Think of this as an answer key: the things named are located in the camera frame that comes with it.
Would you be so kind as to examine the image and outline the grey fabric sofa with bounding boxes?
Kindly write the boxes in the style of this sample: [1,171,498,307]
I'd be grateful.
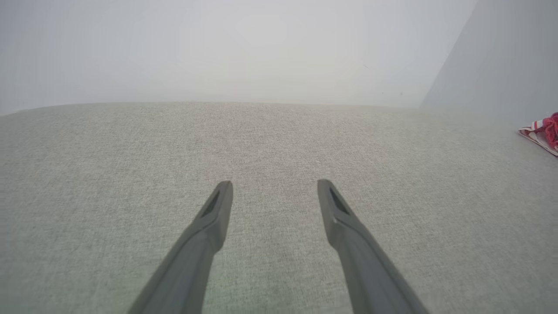
[0,102,558,314]

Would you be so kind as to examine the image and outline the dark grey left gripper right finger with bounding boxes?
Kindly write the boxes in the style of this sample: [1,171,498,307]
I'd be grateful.
[317,179,430,314]

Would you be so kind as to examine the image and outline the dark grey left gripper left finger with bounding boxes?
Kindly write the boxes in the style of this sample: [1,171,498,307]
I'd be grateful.
[127,181,234,314]

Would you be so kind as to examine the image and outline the red and white shirt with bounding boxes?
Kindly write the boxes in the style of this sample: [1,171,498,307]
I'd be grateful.
[518,112,558,157]

